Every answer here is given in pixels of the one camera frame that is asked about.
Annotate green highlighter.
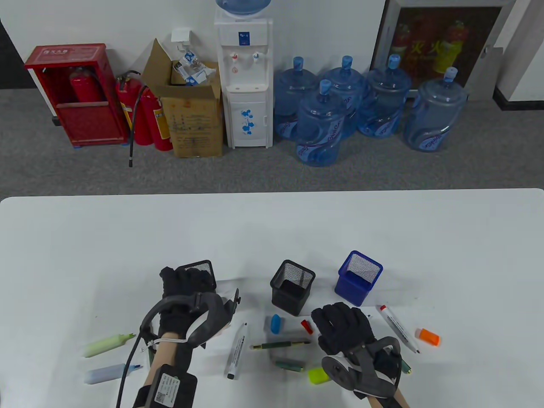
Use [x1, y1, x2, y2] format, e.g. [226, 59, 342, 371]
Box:
[83, 333, 137, 358]

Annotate black mesh pen holder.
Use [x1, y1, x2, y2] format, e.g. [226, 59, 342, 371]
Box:
[176, 260, 217, 294]
[270, 259, 316, 316]

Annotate white marker with black end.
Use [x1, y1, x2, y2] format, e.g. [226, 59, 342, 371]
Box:
[226, 323, 249, 380]

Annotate red extinguisher inside cabinet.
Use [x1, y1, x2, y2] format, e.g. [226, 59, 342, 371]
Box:
[69, 66, 106, 103]

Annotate red extinguisher with black hose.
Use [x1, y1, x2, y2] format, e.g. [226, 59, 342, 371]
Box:
[116, 70, 149, 168]

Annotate person's left hand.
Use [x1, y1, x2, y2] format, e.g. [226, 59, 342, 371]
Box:
[159, 266, 226, 340]

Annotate black forearm sensor module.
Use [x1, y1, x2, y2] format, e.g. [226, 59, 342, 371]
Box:
[133, 365, 198, 408]

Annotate red extinguisher with yellow label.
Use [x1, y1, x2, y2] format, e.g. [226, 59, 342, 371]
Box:
[140, 87, 174, 151]

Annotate dark door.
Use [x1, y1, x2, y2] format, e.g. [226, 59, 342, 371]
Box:
[0, 19, 40, 91]

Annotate person's right hand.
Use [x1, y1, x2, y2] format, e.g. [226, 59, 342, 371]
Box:
[312, 303, 402, 398]

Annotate white water dispenser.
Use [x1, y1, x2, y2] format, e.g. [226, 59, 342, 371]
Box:
[214, 8, 274, 149]

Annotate open cardboard box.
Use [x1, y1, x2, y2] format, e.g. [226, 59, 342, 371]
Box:
[140, 38, 225, 159]

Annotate green fountain pen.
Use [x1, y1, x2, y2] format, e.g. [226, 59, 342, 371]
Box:
[250, 339, 313, 350]

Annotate blue bottle on dispenser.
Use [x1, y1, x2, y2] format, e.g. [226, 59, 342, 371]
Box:
[215, 0, 272, 17]

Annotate glass-fronted wall fire cabinet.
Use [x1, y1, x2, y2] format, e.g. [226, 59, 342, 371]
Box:
[370, 0, 517, 102]

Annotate person's left forearm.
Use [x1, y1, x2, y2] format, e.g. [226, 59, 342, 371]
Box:
[142, 340, 200, 377]

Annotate pile of plastic wrappers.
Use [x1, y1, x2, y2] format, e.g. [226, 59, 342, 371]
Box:
[172, 50, 218, 86]

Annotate white marker with red end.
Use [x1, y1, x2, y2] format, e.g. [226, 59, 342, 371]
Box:
[378, 304, 421, 354]

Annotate blue highlighter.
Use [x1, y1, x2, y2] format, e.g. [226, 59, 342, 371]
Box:
[84, 363, 144, 385]

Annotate red fire extinguisher cabinet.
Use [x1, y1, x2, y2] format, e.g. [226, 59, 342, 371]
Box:
[23, 42, 130, 148]

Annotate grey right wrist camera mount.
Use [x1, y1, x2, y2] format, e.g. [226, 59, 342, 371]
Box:
[321, 336, 402, 400]

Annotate blue mesh pen holder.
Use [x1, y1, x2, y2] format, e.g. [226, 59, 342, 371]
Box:
[334, 250, 384, 307]

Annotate person's right forearm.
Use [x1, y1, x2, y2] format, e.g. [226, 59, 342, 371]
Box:
[365, 389, 411, 408]

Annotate blue water jug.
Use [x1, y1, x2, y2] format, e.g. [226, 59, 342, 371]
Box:
[357, 54, 413, 139]
[403, 67, 469, 152]
[274, 56, 319, 141]
[321, 55, 366, 139]
[295, 79, 347, 167]

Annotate black cable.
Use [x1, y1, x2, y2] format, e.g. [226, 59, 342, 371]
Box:
[116, 323, 149, 408]

